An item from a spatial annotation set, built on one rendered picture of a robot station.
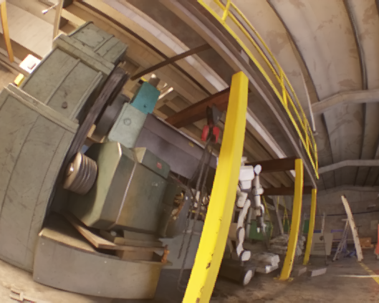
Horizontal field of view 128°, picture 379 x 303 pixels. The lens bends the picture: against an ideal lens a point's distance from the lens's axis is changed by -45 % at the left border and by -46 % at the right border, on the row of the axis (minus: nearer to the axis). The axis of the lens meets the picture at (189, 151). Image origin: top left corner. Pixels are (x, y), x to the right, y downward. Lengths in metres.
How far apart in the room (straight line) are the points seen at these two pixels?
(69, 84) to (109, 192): 0.69
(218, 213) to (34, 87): 1.23
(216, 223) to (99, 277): 0.67
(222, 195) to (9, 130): 1.15
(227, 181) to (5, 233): 1.20
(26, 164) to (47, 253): 0.43
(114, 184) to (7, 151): 0.61
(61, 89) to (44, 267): 0.95
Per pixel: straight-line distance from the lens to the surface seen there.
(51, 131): 0.97
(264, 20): 5.23
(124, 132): 1.65
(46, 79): 1.15
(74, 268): 0.95
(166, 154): 1.77
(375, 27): 6.29
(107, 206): 0.79
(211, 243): 0.85
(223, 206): 0.85
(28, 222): 0.99
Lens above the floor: 0.57
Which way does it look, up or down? 23 degrees up
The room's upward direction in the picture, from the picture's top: 15 degrees clockwise
